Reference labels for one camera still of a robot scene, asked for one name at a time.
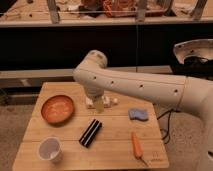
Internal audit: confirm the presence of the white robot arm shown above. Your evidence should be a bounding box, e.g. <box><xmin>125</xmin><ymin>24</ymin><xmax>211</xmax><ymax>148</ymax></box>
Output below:
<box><xmin>73</xmin><ymin>50</ymin><xmax>213</xmax><ymax>171</ymax></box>

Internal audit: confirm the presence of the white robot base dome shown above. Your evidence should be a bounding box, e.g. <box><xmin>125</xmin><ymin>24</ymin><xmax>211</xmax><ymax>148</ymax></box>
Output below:
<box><xmin>173</xmin><ymin>39</ymin><xmax>213</xmax><ymax>64</ymax></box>

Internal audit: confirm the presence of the white tube with label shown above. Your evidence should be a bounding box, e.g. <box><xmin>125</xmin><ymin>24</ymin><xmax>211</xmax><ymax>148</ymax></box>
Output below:
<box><xmin>85</xmin><ymin>95</ymin><xmax>118</xmax><ymax>109</ymax></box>

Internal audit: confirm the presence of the black striped rectangular block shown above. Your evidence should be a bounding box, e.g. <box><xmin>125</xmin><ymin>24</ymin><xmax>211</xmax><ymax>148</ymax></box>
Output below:
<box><xmin>79</xmin><ymin>119</ymin><xmax>102</xmax><ymax>148</ymax></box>

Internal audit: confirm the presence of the orange wooden bowl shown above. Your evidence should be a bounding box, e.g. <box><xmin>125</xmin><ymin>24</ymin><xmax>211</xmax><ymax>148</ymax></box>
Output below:
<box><xmin>41</xmin><ymin>95</ymin><xmax>75</xmax><ymax>124</ymax></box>

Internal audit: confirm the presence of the blue sponge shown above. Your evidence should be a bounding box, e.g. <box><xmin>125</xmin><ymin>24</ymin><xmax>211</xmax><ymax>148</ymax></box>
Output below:
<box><xmin>128</xmin><ymin>108</ymin><xmax>149</xmax><ymax>121</ymax></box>

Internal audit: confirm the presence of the wooden table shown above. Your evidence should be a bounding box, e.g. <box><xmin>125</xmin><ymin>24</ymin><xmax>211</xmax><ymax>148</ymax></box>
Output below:
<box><xmin>13</xmin><ymin>82</ymin><xmax>169</xmax><ymax>171</ymax></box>

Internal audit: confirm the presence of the orange carrot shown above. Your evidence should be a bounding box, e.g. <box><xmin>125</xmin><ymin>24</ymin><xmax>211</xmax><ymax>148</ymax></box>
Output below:
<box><xmin>131</xmin><ymin>132</ymin><xmax>147</xmax><ymax>165</ymax></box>

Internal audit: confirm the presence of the white paper cup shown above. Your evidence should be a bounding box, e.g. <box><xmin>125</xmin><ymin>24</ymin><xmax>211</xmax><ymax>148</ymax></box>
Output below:
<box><xmin>37</xmin><ymin>137</ymin><xmax>62</xmax><ymax>163</ymax></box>

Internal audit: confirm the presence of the orange basket on shelf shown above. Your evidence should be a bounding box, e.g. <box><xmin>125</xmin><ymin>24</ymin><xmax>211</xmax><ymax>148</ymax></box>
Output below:
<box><xmin>103</xmin><ymin>0</ymin><xmax>166</xmax><ymax>17</ymax></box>

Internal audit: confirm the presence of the black cable beside table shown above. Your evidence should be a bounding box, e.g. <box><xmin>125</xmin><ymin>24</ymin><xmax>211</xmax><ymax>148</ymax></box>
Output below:
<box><xmin>156</xmin><ymin>109</ymin><xmax>173</xmax><ymax>145</ymax></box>

